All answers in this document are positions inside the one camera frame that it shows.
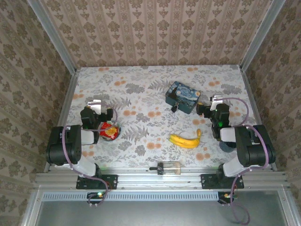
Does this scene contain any red snack packet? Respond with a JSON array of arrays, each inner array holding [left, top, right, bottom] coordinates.
[[100, 121, 119, 141]]

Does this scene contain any dark grey round object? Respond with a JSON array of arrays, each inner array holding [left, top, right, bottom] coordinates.
[[220, 141, 237, 153]]

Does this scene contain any yellow banana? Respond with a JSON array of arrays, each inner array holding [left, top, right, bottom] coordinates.
[[169, 129, 202, 149]]

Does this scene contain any clear jar with black lid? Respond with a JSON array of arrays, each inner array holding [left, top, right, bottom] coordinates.
[[149, 161, 182, 176]]

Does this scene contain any black controller board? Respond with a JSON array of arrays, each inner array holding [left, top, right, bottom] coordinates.
[[218, 192, 236, 204], [87, 192, 106, 204]]

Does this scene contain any grey metal panel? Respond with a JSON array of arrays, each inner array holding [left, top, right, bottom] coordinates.
[[23, 188, 301, 226]]

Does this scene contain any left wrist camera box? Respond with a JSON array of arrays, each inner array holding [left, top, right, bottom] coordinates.
[[87, 99, 102, 113]]

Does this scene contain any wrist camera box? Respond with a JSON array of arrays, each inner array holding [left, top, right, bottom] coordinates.
[[210, 95, 223, 111], [87, 99, 102, 113]]

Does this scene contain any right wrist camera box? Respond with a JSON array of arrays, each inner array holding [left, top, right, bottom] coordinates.
[[210, 95, 223, 111]]

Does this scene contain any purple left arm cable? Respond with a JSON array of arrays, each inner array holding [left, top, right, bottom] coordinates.
[[62, 101, 118, 208]]

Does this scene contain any aluminium side rail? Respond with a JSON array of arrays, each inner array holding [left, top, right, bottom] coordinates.
[[239, 67, 278, 170], [44, 70, 80, 173]]

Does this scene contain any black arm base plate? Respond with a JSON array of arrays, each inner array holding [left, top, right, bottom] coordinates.
[[76, 174, 118, 190], [201, 174, 244, 190]]

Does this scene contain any aluminium frame post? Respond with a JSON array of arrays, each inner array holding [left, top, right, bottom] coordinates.
[[239, 0, 287, 71], [27, 0, 78, 73]]

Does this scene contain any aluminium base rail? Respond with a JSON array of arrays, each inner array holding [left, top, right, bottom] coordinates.
[[35, 167, 289, 189]]

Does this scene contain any slotted grey cable duct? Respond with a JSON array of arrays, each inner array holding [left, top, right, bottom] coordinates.
[[42, 191, 219, 202]]

